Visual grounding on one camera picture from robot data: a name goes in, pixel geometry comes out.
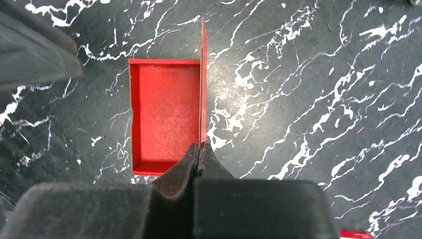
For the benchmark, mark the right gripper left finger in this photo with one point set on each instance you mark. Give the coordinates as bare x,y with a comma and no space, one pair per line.
161,209

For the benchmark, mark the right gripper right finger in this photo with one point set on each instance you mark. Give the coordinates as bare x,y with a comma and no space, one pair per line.
229,208

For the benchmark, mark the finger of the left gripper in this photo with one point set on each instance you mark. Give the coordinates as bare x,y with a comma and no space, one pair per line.
32,51

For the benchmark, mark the red paper box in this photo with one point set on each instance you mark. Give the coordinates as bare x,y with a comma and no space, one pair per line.
168,100

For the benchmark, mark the small red white card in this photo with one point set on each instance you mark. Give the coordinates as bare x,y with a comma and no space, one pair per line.
354,235

